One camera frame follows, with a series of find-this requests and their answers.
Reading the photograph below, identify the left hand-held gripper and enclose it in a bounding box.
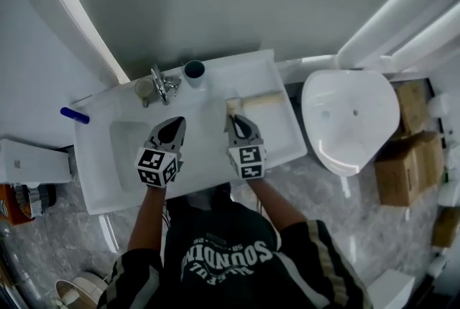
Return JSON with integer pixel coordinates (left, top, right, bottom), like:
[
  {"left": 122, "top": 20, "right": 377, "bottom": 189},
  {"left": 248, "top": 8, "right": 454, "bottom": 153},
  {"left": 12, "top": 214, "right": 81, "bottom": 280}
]
[{"left": 136, "top": 116, "right": 187, "bottom": 189}]

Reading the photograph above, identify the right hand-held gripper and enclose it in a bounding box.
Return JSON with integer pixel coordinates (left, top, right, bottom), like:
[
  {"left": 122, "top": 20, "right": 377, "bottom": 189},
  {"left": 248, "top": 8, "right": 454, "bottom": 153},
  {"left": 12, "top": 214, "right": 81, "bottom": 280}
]
[{"left": 225, "top": 115, "right": 267, "bottom": 180}]

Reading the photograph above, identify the grey cup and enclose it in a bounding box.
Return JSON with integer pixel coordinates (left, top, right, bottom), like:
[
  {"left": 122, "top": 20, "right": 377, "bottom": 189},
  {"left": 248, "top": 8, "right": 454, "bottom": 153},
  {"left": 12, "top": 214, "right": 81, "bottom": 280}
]
[{"left": 183, "top": 60, "right": 208, "bottom": 88}]

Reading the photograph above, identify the person's right forearm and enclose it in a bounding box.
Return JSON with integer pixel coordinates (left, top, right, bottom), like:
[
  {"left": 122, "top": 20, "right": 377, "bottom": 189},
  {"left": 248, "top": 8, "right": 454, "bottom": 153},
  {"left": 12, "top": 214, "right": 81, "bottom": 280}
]
[{"left": 246, "top": 176, "right": 306, "bottom": 231}]

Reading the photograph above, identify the person's left forearm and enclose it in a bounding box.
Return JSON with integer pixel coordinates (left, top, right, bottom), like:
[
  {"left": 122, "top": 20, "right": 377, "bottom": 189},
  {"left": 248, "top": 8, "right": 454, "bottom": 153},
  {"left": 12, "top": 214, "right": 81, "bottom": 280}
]
[{"left": 127, "top": 185, "right": 168, "bottom": 254}]

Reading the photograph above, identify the white sink vanity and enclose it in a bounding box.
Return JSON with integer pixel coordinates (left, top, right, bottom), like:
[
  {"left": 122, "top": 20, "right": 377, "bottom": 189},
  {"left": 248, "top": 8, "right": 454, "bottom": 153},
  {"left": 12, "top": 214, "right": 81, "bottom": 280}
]
[{"left": 73, "top": 48, "right": 308, "bottom": 217}]

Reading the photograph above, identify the chrome faucet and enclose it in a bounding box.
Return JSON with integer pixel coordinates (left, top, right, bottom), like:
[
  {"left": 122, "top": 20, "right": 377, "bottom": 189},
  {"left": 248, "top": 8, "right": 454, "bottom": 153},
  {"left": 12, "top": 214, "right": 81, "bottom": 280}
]
[{"left": 150, "top": 65, "right": 183, "bottom": 106}]

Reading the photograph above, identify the beige mug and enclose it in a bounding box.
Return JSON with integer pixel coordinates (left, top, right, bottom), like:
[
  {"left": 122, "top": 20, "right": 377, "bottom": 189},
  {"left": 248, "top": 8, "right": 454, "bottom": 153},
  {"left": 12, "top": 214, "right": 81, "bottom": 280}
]
[{"left": 134, "top": 76, "right": 157, "bottom": 108}]

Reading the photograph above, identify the white ceramic basin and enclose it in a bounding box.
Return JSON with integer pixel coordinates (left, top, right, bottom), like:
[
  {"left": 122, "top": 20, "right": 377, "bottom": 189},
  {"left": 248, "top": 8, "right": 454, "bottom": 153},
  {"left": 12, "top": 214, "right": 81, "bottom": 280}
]
[{"left": 300, "top": 69, "right": 400, "bottom": 178}]

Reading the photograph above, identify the white water dispenser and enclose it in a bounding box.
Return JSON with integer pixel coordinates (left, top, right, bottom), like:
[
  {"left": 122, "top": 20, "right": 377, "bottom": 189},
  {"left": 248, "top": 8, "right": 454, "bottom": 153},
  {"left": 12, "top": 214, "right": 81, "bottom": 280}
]
[{"left": 0, "top": 137, "right": 75, "bottom": 185}]

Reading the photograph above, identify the grey ribbed roll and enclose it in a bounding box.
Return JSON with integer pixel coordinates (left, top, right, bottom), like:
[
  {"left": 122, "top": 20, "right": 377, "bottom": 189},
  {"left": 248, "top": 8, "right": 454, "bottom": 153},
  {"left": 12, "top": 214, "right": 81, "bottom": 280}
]
[{"left": 16, "top": 185, "right": 58, "bottom": 218}]

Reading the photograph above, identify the black shirt with striped sleeves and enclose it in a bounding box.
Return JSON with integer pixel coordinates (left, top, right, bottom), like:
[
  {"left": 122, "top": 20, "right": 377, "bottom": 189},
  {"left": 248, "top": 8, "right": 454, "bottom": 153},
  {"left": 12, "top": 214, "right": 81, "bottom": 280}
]
[{"left": 96, "top": 188, "right": 374, "bottom": 309}]

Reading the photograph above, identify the large cardboard box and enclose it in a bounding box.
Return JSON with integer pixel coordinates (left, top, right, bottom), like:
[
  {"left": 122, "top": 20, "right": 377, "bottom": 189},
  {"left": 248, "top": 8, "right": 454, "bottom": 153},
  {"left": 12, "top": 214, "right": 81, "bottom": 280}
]
[{"left": 373, "top": 131, "right": 446, "bottom": 208}]

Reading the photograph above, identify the orange box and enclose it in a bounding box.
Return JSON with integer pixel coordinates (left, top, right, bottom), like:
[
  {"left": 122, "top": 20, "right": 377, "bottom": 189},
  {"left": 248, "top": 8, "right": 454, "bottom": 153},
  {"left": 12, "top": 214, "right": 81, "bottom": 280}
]
[{"left": 0, "top": 183, "right": 35, "bottom": 226}]

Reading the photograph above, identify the small cardboard box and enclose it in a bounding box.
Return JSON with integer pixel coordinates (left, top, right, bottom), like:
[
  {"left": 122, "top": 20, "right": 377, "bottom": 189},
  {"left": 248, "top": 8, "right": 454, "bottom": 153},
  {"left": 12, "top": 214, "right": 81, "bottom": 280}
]
[
  {"left": 431, "top": 206, "right": 460, "bottom": 249},
  {"left": 395, "top": 80, "right": 429, "bottom": 136}
]

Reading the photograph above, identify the round white waste bin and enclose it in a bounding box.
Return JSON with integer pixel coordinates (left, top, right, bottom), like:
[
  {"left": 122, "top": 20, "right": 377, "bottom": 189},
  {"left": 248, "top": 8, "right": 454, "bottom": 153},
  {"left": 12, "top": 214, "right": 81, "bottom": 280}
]
[{"left": 55, "top": 271, "right": 109, "bottom": 309}]

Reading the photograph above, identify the white box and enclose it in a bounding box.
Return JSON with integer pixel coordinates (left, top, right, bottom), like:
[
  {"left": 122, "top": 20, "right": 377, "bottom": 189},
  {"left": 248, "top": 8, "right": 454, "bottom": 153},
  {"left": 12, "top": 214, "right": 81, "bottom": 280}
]
[{"left": 366, "top": 269, "right": 416, "bottom": 309}]

